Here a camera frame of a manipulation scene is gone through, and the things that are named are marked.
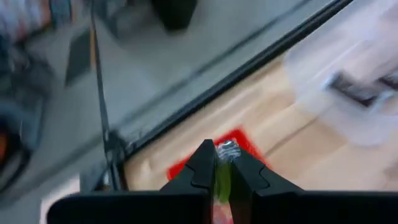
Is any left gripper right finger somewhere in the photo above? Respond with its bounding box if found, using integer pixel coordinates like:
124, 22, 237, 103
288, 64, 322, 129
229, 148, 304, 195

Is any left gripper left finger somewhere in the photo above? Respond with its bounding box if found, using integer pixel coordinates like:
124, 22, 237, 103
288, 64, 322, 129
160, 139, 218, 200

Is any green candy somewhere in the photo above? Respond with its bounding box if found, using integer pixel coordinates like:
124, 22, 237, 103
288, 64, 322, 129
213, 139, 243, 224

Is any dark brown candy bar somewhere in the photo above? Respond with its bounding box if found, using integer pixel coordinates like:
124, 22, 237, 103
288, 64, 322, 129
325, 70, 386, 108

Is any red plastic basket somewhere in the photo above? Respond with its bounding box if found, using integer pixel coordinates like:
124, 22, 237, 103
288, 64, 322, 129
166, 126, 271, 182

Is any clear plastic bin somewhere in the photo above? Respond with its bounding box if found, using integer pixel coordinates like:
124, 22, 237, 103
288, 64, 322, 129
283, 0, 398, 147

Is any black equipment base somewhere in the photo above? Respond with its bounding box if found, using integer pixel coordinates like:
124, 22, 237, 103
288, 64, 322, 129
148, 0, 199, 32

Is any grey flat floor object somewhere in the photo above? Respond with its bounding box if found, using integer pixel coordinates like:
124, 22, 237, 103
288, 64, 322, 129
63, 27, 93, 88

